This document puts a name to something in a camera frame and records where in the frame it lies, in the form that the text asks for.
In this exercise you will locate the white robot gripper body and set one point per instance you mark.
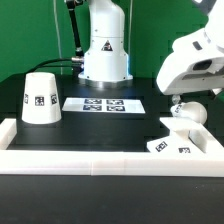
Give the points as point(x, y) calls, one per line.
point(196, 64)

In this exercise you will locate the white lamp base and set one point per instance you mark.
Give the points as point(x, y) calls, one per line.
point(178, 141)

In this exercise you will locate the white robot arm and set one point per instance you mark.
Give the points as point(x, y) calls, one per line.
point(106, 62)

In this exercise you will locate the white marker tag sheet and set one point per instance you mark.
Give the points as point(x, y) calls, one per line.
point(100, 105)

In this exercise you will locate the black camera stand pole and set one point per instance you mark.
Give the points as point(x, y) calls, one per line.
point(71, 4)

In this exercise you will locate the white U-shaped fence frame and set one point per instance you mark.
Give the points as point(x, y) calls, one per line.
point(208, 164)

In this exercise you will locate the white lamp bulb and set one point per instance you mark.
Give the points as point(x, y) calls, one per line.
point(191, 110)

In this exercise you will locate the white lamp shade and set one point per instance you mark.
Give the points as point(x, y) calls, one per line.
point(40, 102)

